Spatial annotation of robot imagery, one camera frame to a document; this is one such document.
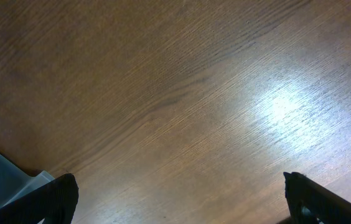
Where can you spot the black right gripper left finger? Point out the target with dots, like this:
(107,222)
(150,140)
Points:
(54,202)

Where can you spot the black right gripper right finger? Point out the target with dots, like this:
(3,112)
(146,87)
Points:
(309,202)

